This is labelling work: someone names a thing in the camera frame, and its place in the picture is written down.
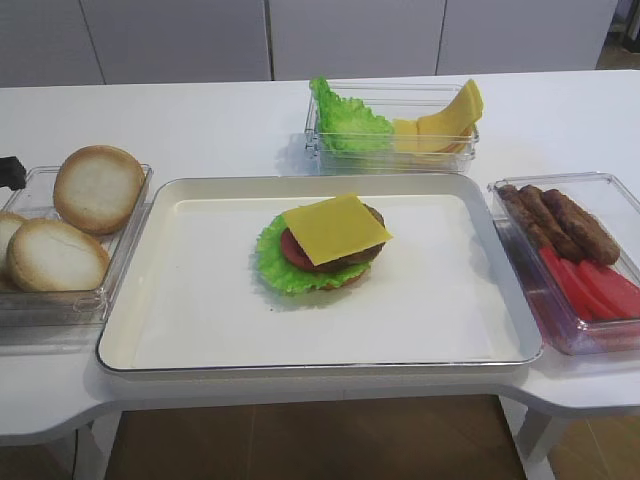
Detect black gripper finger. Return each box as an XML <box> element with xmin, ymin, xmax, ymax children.
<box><xmin>0</xmin><ymin>156</ymin><xmax>25</xmax><ymax>191</ymax></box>

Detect sesame top bun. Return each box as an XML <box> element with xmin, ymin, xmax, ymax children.
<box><xmin>0</xmin><ymin>211</ymin><xmax>27</xmax><ymax>291</ymax></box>

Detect green lettuce on burger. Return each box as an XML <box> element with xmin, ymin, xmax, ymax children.
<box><xmin>255</xmin><ymin>215</ymin><xmax>371</xmax><ymax>294</ymax></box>

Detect yellow cheese on burger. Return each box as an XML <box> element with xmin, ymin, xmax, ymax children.
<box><xmin>282</xmin><ymin>194</ymin><xmax>395</xmax><ymax>266</ymax></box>

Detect green lettuce leaf in container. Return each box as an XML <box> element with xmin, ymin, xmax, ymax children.
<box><xmin>310</xmin><ymin>77</ymin><xmax>394</xmax><ymax>152</ymax></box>

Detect clear lettuce and cheese container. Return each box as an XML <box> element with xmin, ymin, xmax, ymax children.
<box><xmin>305</xmin><ymin>79</ymin><xmax>479</xmax><ymax>173</ymax></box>

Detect small orange cheese slice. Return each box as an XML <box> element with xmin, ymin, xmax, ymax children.
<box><xmin>392</xmin><ymin>119</ymin><xmax>418</xmax><ymax>136</ymax></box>

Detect leaning yellow cheese slices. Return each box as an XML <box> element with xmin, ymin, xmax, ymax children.
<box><xmin>417</xmin><ymin>79</ymin><xmax>484</xmax><ymax>152</ymax></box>

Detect clear bun container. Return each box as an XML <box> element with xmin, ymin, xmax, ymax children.
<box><xmin>1</xmin><ymin>164</ymin><xmax>153</xmax><ymax>327</ymax></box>

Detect upright bun half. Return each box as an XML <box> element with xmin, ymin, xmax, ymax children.
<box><xmin>53</xmin><ymin>145</ymin><xmax>145</xmax><ymax>235</ymax></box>

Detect front right bun half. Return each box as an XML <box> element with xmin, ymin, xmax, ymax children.
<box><xmin>5</xmin><ymin>218</ymin><xmax>110</xmax><ymax>292</ymax></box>

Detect red tomato on burger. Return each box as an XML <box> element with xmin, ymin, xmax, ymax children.
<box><xmin>280</xmin><ymin>228</ymin><xmax>316</xmax><ymax>272</ymax></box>

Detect bottom bun of burger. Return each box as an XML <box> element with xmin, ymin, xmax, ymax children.
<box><xmin>319</xmin><ymin>270</ymin><xmax>367</xmax><ymax>291</ymax></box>

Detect white rectangular serving tray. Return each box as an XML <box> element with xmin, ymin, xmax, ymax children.
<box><xmin>97</xmin><ymin>174</ymin><xmax>543</xmax><ymax>373</ymax></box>

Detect brown meat patty left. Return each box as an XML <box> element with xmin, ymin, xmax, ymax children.
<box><xmin>498</xmin><ymin>185</ymin><xmax>553</xmax><ymax>249</ymax></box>

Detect brown meat patty middle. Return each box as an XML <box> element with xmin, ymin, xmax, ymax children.
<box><xmin>519</xmin><ymin>185</ymin><xmax>585</xmax><ymax>263</ymax></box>

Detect clear patty and tomato container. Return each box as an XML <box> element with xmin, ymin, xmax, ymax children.
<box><xmin>489</xmin><ymin>173</ymin><xmax>639</xmax><ymax>355</ymax></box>

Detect red tomato slice middle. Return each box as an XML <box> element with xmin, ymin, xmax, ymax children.
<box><xmin>559</xmin><ymin>259</ymin><xmax>619</xmax><ymax>321</ymax></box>

